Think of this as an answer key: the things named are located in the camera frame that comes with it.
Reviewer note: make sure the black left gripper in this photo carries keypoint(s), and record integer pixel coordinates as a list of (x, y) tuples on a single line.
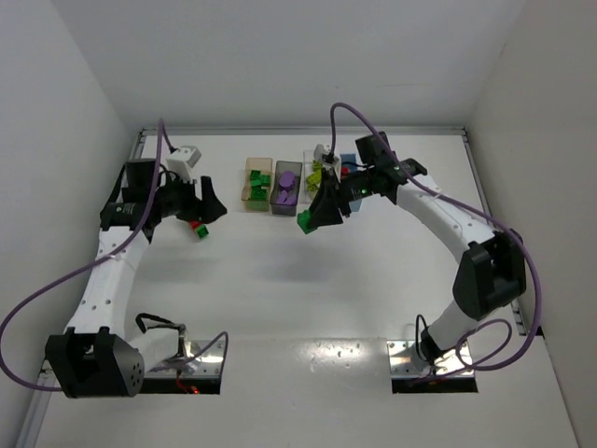
[(194, 200)]

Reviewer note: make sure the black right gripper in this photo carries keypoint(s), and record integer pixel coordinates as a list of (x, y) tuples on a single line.
[(340, 195)]

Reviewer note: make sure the red green lego stack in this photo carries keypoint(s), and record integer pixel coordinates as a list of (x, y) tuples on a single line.
[(199, 229)]

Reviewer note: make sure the lime long lego brick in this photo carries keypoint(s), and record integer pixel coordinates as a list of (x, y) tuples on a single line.
[(314, 178)]

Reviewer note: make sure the purple rounded lego brick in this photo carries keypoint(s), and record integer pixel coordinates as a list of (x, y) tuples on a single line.
[(286, 180)]

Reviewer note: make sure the green square lego brick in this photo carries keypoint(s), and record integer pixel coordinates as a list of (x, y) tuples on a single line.
[(258, 194)]

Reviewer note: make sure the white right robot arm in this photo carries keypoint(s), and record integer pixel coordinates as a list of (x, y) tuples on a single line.
[(491, 272)]

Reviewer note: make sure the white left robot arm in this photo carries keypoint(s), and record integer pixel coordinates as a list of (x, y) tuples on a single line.
[(92, 357)]

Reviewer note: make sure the clear plastic bin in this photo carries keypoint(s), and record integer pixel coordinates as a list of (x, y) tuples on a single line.
[(307, 170)]

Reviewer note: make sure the blue plastic bin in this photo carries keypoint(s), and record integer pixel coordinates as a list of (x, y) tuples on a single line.
[(349, 159)]

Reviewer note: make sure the grey translucent bin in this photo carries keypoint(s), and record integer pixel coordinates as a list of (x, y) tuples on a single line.
[(281, 166)]

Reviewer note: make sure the orange translucent bin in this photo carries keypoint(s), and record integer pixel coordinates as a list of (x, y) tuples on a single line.
[(263, 165)]

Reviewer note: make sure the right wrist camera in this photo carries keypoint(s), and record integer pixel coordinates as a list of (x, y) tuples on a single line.
[(327, 158)]

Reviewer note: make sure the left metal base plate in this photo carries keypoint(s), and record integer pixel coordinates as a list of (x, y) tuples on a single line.
[(200, 360)]

